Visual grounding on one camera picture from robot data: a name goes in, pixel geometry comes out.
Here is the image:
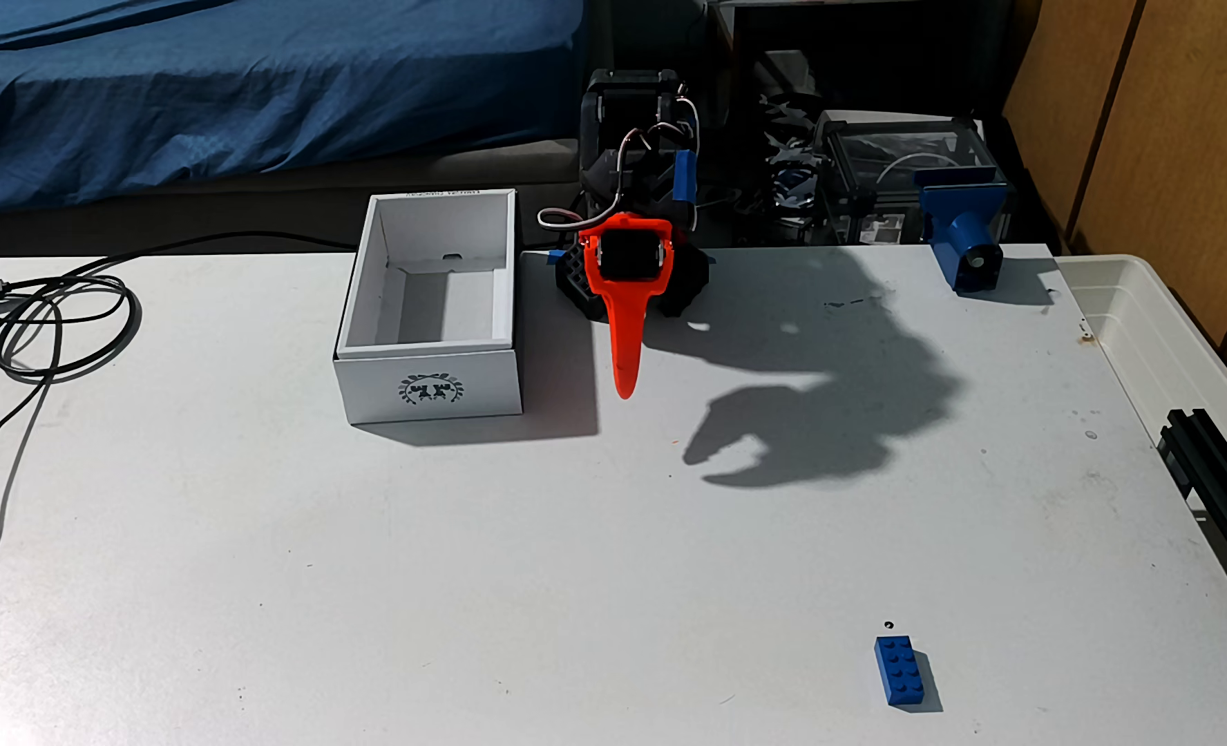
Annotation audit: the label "black aluminium extrusion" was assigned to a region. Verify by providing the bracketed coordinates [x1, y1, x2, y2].
[1157, 409, 1227, 659]

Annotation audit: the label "white plastic bin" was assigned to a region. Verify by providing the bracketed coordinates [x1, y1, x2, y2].
[1057, 254, 1227, 488]

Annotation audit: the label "blue printed clamp mount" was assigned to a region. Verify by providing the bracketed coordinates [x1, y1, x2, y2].
[916, 166, 1011, 294]

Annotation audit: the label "blue toy brick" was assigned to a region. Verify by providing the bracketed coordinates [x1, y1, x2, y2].
[875, 635, 926, 708]

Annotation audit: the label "clear enclosure black frame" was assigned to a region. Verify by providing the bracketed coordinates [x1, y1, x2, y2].
[815, 112, 998, 247]

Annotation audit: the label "blue bed sheet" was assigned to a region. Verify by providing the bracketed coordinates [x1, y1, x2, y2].
[0, 0, 586, 219]

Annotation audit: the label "black coiled cable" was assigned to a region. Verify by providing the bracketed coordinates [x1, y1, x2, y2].
[0, 230, 358, 602]

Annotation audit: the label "white cardboard box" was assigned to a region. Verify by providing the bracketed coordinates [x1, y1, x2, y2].
[332, 189, 524, 426]

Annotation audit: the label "wooden cabinet doors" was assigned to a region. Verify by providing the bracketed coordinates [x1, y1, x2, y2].
[1002, 0, 1227, 416]

